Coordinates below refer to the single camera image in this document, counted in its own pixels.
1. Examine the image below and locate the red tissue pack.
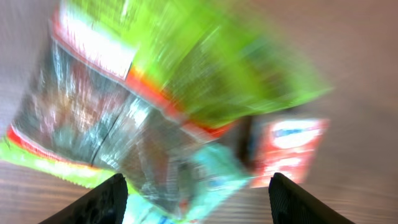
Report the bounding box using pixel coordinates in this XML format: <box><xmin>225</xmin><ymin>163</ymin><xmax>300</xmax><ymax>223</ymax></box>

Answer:
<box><xmin>250</xmin><ymin>118</ymin><xmax>330</xmax><ymax>188</ymax></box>

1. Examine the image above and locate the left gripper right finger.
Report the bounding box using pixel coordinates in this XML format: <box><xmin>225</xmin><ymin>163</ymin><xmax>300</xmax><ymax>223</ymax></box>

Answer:
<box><xmin>268</xmin><ymin>172</ymin><xmax>353</xmax><ymax>224</ymax></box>

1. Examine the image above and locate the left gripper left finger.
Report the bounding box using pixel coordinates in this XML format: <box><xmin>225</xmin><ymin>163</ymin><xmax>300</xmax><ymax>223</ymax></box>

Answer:
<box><xmin>40</xmin><ymin>174</ymin><xmax>127</xmax><ymax>224</ymax></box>

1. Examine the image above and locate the green snack bag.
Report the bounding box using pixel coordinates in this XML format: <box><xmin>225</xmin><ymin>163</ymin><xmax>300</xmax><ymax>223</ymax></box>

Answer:
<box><xmin>1</xmin><ymin>1</ymin><xmax>328</xmax><ymax>208</ymax></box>

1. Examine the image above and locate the mint green pack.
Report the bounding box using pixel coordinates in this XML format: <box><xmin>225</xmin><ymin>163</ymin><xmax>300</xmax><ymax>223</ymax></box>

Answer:
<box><xmin>123</xmin><ymin>143</ymin><xmax>251</xmax><ymax>224</ymax></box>

